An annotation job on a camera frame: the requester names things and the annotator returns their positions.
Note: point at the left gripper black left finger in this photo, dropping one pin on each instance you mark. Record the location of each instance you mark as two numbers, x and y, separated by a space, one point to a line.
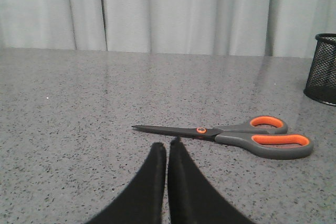
141 200

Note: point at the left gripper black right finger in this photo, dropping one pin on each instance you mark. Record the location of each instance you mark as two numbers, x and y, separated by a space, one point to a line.
192 199

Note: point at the grey orange handled scissors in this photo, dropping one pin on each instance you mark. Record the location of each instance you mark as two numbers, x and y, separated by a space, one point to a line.
265 136

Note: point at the black mesh pen bucket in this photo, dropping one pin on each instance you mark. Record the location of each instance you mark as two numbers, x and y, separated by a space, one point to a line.
320 84

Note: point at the grey pleated curtain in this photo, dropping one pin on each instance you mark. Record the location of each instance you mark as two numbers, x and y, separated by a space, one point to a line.
283 28

